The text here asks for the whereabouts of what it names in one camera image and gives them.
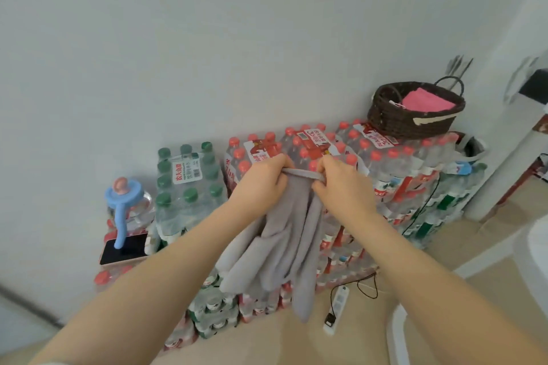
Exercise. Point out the white power strip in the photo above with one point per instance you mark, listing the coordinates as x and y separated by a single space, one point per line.
338 305

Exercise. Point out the black bag white rim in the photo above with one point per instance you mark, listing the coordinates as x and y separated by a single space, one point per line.
475 148

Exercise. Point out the person's left hand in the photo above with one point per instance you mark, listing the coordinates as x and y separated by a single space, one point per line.
261 189

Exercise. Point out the person's left forearm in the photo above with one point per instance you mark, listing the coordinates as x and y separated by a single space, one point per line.
141 292

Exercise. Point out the stack of bottled water packs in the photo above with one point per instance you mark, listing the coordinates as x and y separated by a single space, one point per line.
385 163

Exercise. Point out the brown woven basket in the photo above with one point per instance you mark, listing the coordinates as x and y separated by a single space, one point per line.
394 121

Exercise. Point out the pink towel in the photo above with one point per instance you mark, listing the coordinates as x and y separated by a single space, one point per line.
428 101

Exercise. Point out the grey towel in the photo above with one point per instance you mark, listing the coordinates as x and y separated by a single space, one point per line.
282 240

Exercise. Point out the person's right forearm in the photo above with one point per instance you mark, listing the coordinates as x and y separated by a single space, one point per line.
449 292

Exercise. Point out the black phone pink case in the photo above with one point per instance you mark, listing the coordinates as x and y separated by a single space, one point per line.
128 251

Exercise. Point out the person's right hand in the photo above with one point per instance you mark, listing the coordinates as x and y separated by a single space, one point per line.
347 193

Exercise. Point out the blue lidded water jug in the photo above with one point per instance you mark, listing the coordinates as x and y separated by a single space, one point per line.
124 195

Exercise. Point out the white tower gym machine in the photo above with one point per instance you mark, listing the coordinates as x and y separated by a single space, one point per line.
505 142

